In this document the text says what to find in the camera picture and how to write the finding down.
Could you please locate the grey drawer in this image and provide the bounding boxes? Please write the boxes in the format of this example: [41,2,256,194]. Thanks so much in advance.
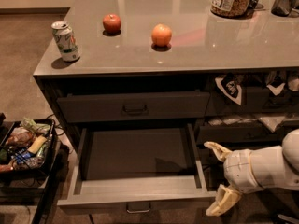
[206,87,299,116]
[195,120,299,144]
[57,91,210,123]
[58,124,216,214]
[207,146,283,167]

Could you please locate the white packets in drawer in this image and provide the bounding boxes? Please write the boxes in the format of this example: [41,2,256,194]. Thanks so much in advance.
[207,113,286,133]

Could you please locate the red apple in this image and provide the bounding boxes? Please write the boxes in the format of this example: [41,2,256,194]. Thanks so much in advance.
[103,14,121,34]

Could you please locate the grey cabinet with countertop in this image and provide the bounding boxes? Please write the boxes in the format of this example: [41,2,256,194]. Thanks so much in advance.
[33,0,299,173]

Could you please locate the black white snack bag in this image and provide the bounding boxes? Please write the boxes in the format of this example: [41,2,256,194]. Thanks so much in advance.
[215,73,242,105]

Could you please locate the green white soda can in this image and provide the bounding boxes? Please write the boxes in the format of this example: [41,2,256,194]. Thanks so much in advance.
[51,21,80,62]

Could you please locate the orange fruit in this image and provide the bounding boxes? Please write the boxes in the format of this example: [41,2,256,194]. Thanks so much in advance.
[151,24,172,47]

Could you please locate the black tray of snacks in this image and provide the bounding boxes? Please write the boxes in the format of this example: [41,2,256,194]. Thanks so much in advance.
[0,118,55,179]

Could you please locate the dark glass container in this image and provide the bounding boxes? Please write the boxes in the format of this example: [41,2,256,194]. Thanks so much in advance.
[271,0,297,17]

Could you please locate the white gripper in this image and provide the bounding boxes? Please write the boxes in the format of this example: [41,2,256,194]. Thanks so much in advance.
[204,141,263,217]

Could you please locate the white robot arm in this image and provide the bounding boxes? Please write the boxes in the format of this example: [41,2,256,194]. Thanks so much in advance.
[204,129,299,217]

